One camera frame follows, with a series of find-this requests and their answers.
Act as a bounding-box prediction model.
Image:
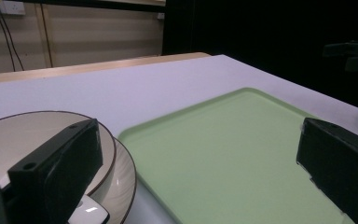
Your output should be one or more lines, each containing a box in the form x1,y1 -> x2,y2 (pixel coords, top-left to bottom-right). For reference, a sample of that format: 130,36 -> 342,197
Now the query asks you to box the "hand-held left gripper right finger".
296,117 -> 358,224

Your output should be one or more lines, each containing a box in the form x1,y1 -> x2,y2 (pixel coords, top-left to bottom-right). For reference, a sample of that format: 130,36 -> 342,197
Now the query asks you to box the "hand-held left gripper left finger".
7,118 -> 103,224

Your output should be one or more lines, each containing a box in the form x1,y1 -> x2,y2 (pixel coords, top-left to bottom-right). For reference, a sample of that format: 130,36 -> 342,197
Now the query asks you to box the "cream bowl with brown rim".
0,110 -> 117,198

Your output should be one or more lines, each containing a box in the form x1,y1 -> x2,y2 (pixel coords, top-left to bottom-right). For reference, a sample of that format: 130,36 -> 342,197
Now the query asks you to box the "white ceramic spoon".
67,194 -> 111,224

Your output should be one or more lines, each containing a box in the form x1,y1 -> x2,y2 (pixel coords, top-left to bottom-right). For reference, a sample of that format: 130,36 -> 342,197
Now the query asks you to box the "cream plate with brown rim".
86,136 -> 138,224

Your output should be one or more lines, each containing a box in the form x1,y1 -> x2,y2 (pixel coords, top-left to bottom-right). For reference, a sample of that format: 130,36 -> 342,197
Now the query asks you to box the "light wooden table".
0,51 -> 212,85

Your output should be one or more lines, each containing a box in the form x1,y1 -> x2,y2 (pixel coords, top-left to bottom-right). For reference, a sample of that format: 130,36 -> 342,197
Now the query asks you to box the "light green plastic tray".
117,87 -> 356,224

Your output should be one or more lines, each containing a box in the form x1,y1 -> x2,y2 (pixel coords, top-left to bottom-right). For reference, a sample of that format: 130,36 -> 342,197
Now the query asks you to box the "black cable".
0,3 -> 17,73
0,4 -> 25,72

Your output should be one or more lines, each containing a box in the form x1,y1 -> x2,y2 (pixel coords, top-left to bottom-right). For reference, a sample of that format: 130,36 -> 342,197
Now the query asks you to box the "white wall socket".
0,0 -> 26,16

